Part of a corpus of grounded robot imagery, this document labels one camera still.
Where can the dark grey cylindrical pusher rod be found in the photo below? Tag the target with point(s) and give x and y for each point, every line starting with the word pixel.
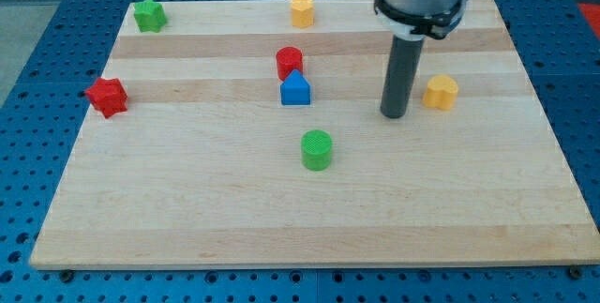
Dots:
pixel 401 70

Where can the yellow heart block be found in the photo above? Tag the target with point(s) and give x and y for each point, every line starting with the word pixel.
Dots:
pixel 441 92

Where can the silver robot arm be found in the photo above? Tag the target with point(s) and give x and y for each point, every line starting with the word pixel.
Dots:
pixel 411 22

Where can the blue triangle block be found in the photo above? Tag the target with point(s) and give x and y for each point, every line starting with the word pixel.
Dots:
pixel 295 90

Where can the red cylinder block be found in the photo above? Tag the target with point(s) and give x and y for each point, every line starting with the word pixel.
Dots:
pixel 288 59

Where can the yellow hexagon block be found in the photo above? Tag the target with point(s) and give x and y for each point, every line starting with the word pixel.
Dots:
pixel 302 13

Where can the green cylinder block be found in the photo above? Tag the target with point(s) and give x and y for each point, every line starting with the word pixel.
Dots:
pixel 316 150

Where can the light wooden board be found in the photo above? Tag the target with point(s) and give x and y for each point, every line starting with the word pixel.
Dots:
pixel 204 169

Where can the green star block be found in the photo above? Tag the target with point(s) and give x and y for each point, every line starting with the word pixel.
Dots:
pixel 149 16

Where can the red star block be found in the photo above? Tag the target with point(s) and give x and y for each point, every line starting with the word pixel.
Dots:
pixel 108 96

